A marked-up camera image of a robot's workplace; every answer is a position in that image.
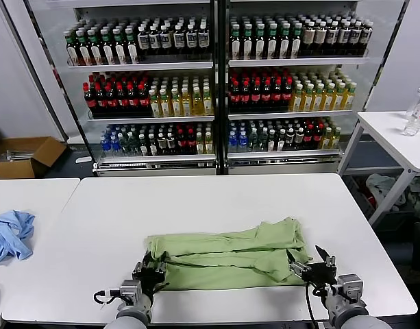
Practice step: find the white cap dark label bottle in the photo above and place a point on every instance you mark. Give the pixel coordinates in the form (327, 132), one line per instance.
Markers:
(143, 40)
(332, 37)
(355, 36)
(166, 39)
(366, 36)
(203, 38)
(179, 39)
(192, 38)
(343, 36)
(155, 40)

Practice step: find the open brown cardboard box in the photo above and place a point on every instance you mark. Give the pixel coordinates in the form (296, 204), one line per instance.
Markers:
(14, 169)

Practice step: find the white grey cloth pile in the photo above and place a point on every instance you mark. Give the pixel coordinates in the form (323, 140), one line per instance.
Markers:
(381, 185)

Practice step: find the small dark white label bottle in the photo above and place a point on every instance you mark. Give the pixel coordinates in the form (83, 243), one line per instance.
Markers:
(290, 138)
(171, 144)
(143, 145)
(299, 138)
(161, 144)
(271, 141)
(152, 146)
(281, 140)

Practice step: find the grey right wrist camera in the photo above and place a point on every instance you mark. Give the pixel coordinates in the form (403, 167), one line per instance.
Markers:
(350, 288)

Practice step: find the white side table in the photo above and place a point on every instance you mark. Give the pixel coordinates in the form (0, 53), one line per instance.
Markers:
(384, 123)

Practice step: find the crumpled light blue shirt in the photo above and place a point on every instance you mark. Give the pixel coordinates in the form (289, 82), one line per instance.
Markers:
(11, 233)

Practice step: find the yellow juice bottle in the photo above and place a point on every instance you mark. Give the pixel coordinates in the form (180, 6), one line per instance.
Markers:
(197, 105)
(297, 100)
(156, 106)
(207, 105)
(318, 99)
(349, 98)
(186, 105)
(338, 98)
(176, 105)
(328, 99)
(166, 106)
(307, 99)

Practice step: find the small green tinted bottle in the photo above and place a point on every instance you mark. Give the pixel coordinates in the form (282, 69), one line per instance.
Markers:
(262, 141)
(126, 145)
(134, 145)
(253, 141)

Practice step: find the beige label dark bottle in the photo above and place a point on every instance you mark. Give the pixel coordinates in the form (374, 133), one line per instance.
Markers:
(320, 37)
(309, 37)

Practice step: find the white drinks display cabinet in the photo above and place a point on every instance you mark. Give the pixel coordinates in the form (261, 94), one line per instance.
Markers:
(281, 168)
(155, 169)

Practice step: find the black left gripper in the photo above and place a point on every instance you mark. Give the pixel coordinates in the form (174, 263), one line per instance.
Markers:
(151, 279)

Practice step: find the small dark red label bottle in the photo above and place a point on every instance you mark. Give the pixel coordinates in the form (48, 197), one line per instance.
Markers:
(318, 136)
(190, 143)
(181, 143)
(308, 137)

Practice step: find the red cap cola bottle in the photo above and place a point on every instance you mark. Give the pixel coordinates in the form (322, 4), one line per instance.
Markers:
(89, 101)
(100, 101)
(111, 101)
(287, 96)
(277, 97)
(122, 101)
(266, 97)
(234, 97)
(245, 97)
(144, 101)
(256, 97)
(133, 101)

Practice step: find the small white flat object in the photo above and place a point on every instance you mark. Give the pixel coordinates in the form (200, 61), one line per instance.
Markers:
(83, 159)

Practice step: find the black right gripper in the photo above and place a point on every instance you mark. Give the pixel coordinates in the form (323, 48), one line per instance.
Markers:
(321, 274)

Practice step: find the green cap dark tea bottle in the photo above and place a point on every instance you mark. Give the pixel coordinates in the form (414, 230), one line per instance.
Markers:
(296, 44)
(260, 45)
(272, 45)
(247, 46)
(95, 50)
(284, 45)
(235, 46)
(132, 48)
(120, 49)
(72, 51)
(84, 50)
(107, 49)

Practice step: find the white cabinet shelf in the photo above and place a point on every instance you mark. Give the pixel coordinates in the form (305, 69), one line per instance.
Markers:
(281, 155)
(298, 62)
(151, 119)
(144, 66)
(155, 159)
(288, 114)

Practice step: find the light green t-shirt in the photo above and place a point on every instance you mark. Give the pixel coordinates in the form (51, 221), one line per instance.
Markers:
(223, 260)

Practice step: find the small blue water bottle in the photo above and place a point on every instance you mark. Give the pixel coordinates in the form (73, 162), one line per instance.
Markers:
(243, 141)
(115, 145)
(233, 142)
(105, 145)

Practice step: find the bundle of metal rods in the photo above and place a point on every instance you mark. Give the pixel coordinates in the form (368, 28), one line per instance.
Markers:
(21, 156)

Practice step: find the small clear plastic bottle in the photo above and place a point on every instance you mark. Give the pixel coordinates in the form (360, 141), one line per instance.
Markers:
(412, 128)

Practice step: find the small yellow tea bottle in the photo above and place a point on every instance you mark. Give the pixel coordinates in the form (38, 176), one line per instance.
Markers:
(335, 138)
(208, 145)
(200, 145)
(326, 138)

